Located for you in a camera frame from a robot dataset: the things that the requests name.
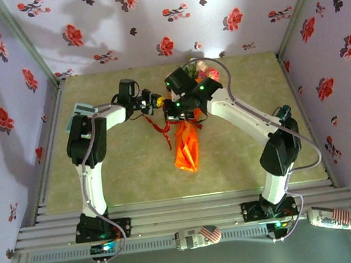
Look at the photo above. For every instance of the aluminium corner post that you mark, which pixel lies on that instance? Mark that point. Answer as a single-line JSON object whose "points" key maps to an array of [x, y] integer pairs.
{"points": [[298, 9], [26, 40]]}

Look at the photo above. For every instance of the flag print fabric pouch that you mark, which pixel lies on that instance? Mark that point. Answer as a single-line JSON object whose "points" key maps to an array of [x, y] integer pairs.
{"points": [[197, 237], [331, 218]]}

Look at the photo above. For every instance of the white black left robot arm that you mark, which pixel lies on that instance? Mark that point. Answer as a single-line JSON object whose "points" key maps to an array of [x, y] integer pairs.
{"points": [[84, 142]]}

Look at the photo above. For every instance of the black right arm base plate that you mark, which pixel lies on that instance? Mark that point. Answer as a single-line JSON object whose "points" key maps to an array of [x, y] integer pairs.
{"points": [[248, 212]]}

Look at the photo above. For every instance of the fake flower pink bud cream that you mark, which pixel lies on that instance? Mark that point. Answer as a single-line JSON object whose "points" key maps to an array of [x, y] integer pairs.
{"points": [[200, 65]]}

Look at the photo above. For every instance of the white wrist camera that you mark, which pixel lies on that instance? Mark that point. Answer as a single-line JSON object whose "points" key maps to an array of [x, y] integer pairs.
{"points": [[143, 104], [175, 96]]}

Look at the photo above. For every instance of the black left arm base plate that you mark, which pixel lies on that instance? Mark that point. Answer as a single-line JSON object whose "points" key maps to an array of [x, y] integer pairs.
{"points": [[124, 226]]}

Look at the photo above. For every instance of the long aluminium frame rail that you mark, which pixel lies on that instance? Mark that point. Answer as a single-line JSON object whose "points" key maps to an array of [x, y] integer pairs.
{"points": [[159, 215]]}

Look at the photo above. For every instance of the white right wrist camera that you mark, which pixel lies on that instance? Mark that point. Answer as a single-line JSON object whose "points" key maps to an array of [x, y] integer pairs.
{"points": [[175, 96]]}

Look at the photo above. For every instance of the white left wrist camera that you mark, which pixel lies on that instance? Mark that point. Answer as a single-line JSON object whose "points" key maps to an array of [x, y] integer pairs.
{"points": [[143, 104]]}

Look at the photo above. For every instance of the orange wrapping paper sheet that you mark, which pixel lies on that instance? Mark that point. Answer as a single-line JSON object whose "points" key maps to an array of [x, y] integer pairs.
{"points": [[187, 149]]}

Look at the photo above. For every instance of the aluminium side rail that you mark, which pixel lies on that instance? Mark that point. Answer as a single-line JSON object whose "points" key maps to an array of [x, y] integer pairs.
{"points": [[294, 92], [51, 152]]}

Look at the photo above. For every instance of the red ribbon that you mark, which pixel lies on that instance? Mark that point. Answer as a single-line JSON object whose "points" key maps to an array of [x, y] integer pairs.
{"points": [[155, 126]]}

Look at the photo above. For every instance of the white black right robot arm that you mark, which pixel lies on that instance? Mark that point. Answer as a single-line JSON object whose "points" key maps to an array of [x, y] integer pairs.
{"points": [[279, 154]]}

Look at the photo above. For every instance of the teal calculator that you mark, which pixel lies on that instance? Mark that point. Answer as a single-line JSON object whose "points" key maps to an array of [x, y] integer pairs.
{"points": [[79, 110]]}

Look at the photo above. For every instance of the fake flower large pink bloom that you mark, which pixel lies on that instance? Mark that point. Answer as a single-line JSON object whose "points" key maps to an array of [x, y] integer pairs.
{"points": [[213, 74]]}

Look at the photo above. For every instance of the fake flower white green blooms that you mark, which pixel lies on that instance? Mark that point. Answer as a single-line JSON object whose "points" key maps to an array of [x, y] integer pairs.
{"points": [[191, 69]]}

